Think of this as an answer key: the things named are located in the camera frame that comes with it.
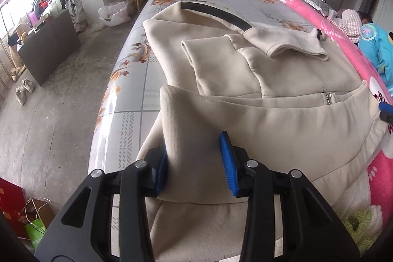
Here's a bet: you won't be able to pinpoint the beige zip jacket black trim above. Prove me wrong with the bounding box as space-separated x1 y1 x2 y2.
139 2 388 261

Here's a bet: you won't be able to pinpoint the sleeping child checkered clothes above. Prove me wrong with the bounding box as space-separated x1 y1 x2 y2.
327 9 373 44

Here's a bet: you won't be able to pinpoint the green and brown paper bag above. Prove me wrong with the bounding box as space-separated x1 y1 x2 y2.
22 197 55 251

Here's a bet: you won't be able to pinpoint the pink fleece blanket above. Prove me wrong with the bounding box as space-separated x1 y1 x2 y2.
278 0 392 227

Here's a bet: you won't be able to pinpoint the red paper gift bag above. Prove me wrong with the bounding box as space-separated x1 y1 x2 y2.
0 178 28 238

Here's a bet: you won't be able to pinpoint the grey lace-edged pillow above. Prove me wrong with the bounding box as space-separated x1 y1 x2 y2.
303 0 332 17

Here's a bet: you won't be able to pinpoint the bed with floral sheet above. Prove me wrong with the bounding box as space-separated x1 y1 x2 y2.
89 0 313 173

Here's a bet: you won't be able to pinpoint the left beige shoe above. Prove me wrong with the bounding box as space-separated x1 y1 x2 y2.
15 86 27 106

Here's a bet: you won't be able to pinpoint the beige shoe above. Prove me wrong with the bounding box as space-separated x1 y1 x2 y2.
15 86 27 106
21 78 35 94

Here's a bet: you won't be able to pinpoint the right beige shoe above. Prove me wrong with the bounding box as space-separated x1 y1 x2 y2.
21 78 35 94

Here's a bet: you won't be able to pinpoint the dark grey low cabinet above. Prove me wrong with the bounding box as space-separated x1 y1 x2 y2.
17 9 81 86

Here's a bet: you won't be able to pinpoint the white plastic bag on floor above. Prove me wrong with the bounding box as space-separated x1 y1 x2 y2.
98 1 131 27

